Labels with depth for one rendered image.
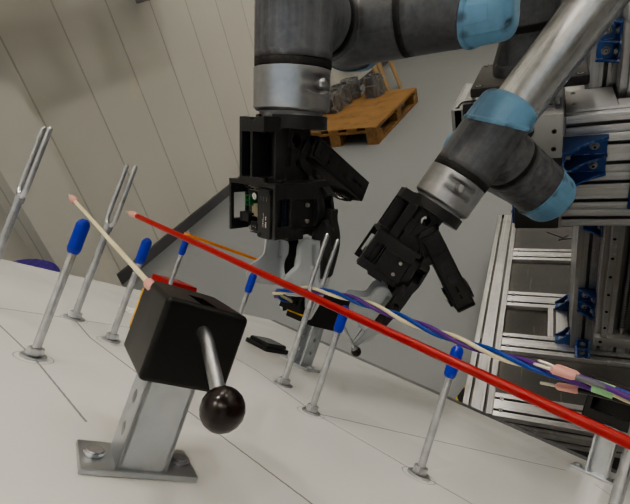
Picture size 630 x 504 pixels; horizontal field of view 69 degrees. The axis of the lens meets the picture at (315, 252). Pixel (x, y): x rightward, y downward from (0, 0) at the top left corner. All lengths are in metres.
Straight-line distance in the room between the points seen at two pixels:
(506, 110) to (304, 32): 0.26
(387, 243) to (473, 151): 0.15
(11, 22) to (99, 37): 0.56
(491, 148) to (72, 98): 2.90
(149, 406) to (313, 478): 0.10
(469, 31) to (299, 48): 0.16
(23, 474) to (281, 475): 0.11
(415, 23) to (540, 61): 0.31
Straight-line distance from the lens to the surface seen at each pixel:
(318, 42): 0.46
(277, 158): 0.44
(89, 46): 3.44
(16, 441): 0.22
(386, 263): 0.58
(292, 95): 0.44
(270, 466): 0.26
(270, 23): 0.46
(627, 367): 1.76
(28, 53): 3.18
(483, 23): 0.50
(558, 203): 0.68
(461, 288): 0.61
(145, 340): 0.19
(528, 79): 0.77
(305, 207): 0.46
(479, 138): 0.59
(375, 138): 4.58
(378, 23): 0.52
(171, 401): 0.20
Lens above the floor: 1.42
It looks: 29 degrees down
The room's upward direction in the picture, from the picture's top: 15 degrees counter-clockwise
